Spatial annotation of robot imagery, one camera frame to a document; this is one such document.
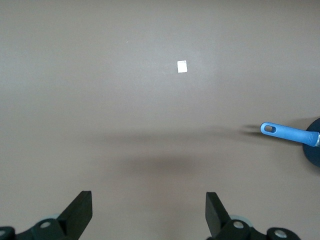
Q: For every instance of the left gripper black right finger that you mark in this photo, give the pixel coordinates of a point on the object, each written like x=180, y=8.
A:
x=220, y=225

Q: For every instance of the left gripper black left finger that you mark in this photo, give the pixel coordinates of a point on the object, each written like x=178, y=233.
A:
x=75, y=220

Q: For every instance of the small white tape sticker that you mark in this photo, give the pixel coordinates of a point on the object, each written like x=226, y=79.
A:
x=182, y=66

